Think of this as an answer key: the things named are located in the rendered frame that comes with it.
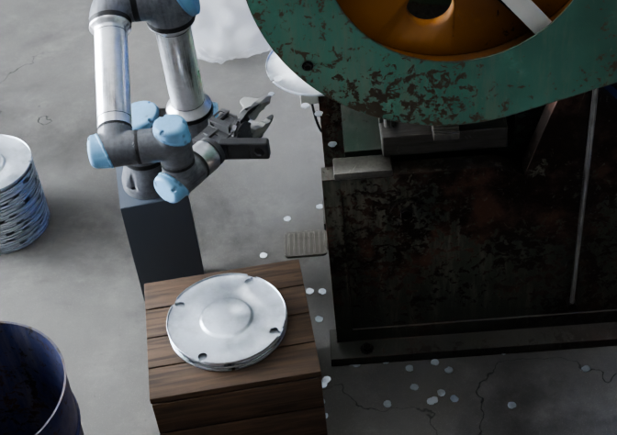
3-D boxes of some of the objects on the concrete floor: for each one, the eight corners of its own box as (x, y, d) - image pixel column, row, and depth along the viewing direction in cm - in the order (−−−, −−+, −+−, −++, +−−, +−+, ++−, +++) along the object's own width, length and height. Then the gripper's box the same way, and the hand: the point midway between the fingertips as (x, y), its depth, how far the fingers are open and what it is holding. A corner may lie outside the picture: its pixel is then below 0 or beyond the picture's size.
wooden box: (173, 485, 281) (149, 399, 257) (166, 370, 309) (143, 283, 285) (330, 459, 283) (320, 372, 259) (309, 346, 311) (298, 258, 288)
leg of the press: (331, 367, 305) (304, 103, 245) (330, 335, 314) (302, 72, 254) (671, 342, 302) (728, 68, 242) (660, 310, 311) (712, 39, 250)
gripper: (188, 125, 252) (247, 76, 264) (196, 165, 260) (252, 117, 272) (218, 138, 248) (275, 87, 260) (225, 178, 256) (281, 128, 268)
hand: (270, 109), depth 264 cm, fingers open, 5 cm apart
